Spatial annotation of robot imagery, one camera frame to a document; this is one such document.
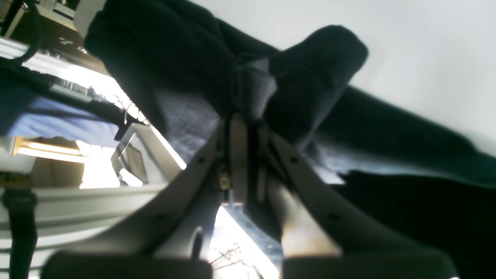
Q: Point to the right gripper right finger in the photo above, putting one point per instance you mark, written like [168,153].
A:
[323,235]

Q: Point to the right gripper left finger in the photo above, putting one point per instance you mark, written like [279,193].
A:
[169,237]

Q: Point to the black T-shirt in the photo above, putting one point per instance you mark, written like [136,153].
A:
[187,70]

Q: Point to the blue electronics box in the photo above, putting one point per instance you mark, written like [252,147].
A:
[27,115]

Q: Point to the aluminium frame post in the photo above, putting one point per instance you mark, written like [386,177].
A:
[78,189]

